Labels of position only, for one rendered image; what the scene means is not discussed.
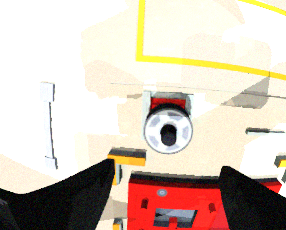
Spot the black tyre with grey rim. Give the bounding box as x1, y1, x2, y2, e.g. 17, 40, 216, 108
144, 103, 193, 155

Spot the yellow rectangular outline on table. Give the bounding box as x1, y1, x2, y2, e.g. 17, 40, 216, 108
137, 0, 286, 80

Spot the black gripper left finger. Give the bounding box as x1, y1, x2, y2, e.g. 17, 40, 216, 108
0, 157, 116, 230

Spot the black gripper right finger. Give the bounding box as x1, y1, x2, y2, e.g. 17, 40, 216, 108
218, 165, 286, 230

